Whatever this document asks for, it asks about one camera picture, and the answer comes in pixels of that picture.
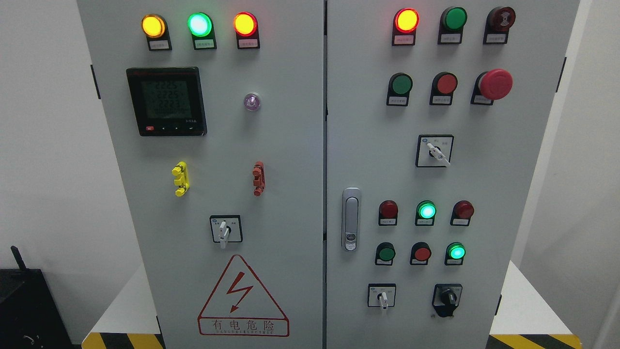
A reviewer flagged white rotary selector switch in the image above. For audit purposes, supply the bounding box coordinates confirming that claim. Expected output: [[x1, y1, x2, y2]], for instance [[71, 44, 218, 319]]
[[209, 215, 243, 250]]

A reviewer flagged yellow indicator light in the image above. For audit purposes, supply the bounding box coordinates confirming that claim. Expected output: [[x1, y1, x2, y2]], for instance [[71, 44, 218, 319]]
[[141, 14, 172, 51]]

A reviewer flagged red terminal connector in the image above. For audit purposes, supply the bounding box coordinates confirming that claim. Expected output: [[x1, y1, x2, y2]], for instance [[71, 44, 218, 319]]
[[252, 161, 265, 197]]

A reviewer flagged dark red indicator left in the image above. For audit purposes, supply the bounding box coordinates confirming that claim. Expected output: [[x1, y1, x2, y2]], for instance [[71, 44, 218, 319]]
[[378, 200, 399, 227]]

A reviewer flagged dark red indicator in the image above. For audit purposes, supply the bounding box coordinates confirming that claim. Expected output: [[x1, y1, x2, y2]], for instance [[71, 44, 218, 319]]
[[378, 200, 399, 227], [451, 200, 475, 227]]

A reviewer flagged clear small lamp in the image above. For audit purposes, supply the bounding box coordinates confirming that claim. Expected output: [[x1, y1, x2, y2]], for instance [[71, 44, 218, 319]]
[[244, 93, 261, 112]]

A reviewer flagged green push button lower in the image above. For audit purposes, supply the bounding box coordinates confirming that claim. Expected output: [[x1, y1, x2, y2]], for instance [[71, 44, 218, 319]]
[[375, 241, 396, 266]]

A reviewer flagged green push button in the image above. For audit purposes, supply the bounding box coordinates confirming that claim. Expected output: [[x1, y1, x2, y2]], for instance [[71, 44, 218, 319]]
[[437, 7, 467, 45], [375, 241, 396, 266]]

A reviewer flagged left grey cabinet door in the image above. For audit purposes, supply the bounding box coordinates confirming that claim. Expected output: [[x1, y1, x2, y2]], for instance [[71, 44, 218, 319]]
[[77, 0, 324, 349]]

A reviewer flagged grey cabinet door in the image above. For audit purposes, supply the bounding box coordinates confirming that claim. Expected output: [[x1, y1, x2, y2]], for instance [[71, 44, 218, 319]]
[[325, 0, 580, 349], [77, 0, 324, 349]]

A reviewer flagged lit green indicator middle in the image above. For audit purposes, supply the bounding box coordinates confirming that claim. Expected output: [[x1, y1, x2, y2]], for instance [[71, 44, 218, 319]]
[[415, 200, 436, 226]]

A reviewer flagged white rotary selector upper right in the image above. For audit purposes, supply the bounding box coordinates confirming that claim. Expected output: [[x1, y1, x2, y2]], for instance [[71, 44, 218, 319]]
[[416, 134, 454, 168]]

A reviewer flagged white rotary selector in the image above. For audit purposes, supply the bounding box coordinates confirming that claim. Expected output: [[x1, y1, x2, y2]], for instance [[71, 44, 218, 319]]
[[367, 283, 396, 311], [416, 134, 454, 168]]

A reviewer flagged green push button second row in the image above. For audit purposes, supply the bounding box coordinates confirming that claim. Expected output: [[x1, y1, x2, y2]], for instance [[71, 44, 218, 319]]
[[386, 73, 413, 107]]

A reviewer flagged yellow terminal connector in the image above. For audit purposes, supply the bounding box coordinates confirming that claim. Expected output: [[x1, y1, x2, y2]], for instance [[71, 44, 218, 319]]
[[171, 161, 190, 197]]

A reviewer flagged red push button lower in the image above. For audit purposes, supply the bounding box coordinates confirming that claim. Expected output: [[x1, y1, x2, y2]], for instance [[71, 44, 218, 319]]
[[409, 241, 432, 265]]

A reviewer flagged white rotary selector lower right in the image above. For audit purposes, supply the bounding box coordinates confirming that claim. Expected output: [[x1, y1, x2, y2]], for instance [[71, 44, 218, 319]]
[[367, 283, 396, 311]]

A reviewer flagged right grey cabinet door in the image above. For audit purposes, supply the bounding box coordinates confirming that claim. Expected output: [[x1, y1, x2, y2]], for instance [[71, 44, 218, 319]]
[[325, 0, 580, 349]]

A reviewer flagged red electric warning sticker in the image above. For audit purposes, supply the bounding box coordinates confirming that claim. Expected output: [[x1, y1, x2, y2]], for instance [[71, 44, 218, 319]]
[[198, 254, 290, 337]]

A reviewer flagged dark red indicator right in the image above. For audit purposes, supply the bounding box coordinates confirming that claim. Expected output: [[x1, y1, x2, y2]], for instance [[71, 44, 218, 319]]
[[451, 200, 475, 227]]

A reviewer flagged black digital power meter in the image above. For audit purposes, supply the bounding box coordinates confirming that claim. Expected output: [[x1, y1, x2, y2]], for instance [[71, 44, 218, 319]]
[[126, 66, 207, 137]]

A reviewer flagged red indicator light top left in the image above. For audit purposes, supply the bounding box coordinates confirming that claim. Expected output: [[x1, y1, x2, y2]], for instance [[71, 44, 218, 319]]
[[233, 12, 261, 49]]

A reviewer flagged red push button second row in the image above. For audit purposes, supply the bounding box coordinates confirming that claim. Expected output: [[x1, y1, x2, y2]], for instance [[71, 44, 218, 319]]
[[429, 71, 458, 106]]

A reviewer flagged lit green button lower right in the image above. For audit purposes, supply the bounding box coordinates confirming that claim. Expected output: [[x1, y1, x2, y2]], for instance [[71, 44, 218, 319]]
[[444, 241, 466, 266]]

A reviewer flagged red lit indicator right door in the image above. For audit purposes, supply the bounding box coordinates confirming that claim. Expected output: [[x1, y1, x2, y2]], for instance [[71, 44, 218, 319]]
[[392, 7, 420, 47]]

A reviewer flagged green indicator light top left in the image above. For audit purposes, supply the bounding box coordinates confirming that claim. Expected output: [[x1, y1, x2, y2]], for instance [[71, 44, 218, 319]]
[[187, 13, 217, 49]]

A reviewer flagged red emergency stop mushroom button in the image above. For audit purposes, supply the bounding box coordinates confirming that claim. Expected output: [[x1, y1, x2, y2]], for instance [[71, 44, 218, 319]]
[[471, 68, 513, 106]]

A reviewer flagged green push button top right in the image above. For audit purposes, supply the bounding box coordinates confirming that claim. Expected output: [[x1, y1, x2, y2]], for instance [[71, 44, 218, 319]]
[[437, 7, 467, 45]]

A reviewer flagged red buzzer alarm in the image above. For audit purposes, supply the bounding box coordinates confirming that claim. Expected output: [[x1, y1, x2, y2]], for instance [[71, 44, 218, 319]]
[[483, 6, 516, 45]]

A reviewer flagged white platform with hazard stripes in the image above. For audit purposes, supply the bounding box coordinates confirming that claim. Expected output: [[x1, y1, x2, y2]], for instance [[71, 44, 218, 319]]
[[80, 263, 582, 349]]

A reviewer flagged black box with antenna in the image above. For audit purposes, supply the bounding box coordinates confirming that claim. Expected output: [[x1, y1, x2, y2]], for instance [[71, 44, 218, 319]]
[[0, 246, 73, 349]]

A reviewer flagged silver door lock handle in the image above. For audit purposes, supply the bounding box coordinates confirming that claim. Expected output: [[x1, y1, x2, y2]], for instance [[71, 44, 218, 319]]
[[341, 187, 361, 251]]

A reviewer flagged black rotary knob switch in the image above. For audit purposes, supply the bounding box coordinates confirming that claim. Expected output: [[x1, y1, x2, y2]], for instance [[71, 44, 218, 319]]
[[432, 284, 463, 317]]

